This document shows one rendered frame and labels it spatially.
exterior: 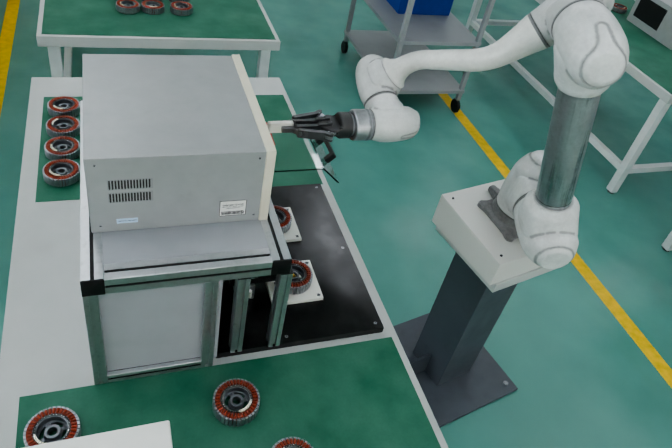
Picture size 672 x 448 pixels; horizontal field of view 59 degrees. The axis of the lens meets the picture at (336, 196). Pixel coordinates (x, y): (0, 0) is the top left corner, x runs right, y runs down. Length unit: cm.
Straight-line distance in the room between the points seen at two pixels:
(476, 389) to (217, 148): 173
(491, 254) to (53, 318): 127
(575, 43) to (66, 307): 141
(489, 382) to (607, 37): 168
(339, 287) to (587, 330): 167
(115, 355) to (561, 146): 120
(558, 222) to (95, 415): 127
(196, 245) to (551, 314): 214
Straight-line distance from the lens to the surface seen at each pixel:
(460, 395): 263
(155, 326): 146
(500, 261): 194
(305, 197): 206
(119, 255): 135
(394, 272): 298
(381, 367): 167
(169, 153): 128
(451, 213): 205
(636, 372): 315
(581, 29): 145
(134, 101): 144
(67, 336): 169
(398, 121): 170
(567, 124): 158
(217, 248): 136
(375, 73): 177
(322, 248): 189
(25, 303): 178
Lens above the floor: 208
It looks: 39 degrees down
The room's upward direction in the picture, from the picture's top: 13 degrees clockwise
